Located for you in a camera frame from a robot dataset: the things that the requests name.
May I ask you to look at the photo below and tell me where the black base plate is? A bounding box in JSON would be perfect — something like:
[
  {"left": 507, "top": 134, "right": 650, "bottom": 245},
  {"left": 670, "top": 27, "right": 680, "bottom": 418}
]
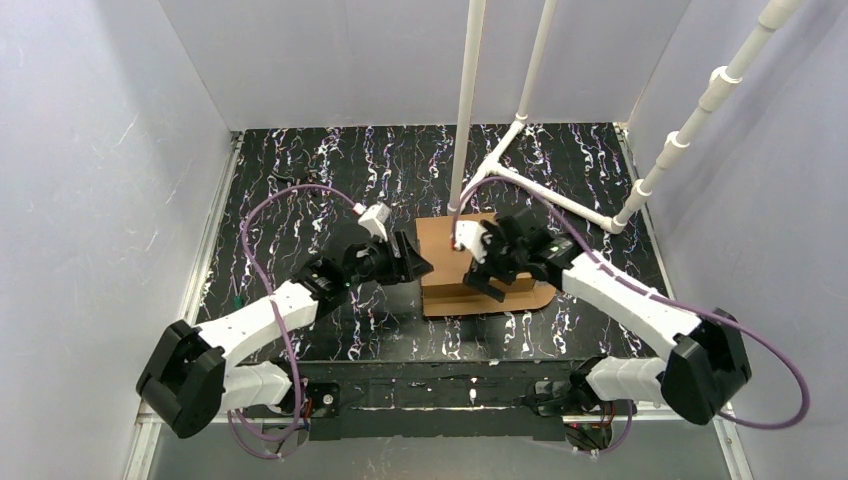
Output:
[{"left": 300, "top": 360, "right": 629, "bottom": 449}]

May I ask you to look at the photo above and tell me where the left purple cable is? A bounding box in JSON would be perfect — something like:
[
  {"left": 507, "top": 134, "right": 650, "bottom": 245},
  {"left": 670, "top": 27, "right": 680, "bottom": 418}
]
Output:
[{"left": 226, "top": 184, "right": 366, "bottom": 462}]

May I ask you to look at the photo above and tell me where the small black clip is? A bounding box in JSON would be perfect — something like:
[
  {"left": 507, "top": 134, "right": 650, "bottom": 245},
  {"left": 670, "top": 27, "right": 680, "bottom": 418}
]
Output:
[{"left": 269, "top": 170, "right": 321, "bottom": 189}]

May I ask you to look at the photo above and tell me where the green handled tool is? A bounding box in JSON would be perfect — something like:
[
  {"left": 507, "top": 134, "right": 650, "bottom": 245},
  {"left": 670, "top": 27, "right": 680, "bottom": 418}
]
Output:
[{"left": 230, "top": 278, "right": 244, "bottom": 311}]

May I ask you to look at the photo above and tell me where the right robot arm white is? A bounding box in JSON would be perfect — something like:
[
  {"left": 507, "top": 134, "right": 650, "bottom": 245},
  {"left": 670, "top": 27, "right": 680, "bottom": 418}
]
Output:
[{"left": 453, "top": 210, "right": 752, "bottom": 425}]

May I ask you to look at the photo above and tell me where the white PVC pipe frame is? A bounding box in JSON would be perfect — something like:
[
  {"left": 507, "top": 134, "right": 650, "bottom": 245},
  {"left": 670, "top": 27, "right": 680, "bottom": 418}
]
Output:
[{"left": 446, "top": 0, "right": 803, "bottom": 235}]

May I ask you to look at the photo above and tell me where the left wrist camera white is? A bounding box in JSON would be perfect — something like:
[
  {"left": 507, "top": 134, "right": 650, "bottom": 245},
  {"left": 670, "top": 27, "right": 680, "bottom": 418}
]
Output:
[{"left": 353, "top": 202, "right": 391, "bottom": 241}]

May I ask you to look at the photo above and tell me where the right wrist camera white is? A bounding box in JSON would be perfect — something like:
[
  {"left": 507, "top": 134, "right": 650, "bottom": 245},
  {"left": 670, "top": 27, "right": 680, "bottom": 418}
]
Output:
[{"left": 452, "top": 220, "right": 487, "bottom": 263}]

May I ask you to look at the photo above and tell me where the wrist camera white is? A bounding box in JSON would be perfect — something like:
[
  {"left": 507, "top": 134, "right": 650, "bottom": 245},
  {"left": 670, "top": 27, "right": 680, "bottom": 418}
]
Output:
[
  {"left": 452, "top": 220, "right": 487, "bottom": 263},
  {"left": 353, "top": 202, "right": 391, "bottom": 241}
]

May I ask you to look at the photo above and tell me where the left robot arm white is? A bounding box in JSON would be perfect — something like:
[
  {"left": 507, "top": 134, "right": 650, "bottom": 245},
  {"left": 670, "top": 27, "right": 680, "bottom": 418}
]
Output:
[{"left": 135, "top": 231, "right": 434, "bottom": 438}]

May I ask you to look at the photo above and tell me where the brown cardboard box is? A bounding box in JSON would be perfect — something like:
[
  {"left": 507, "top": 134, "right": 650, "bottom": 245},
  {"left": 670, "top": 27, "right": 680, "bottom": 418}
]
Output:
[{"left": 415, "top": 216, "right": 557, "bottom": 317}]

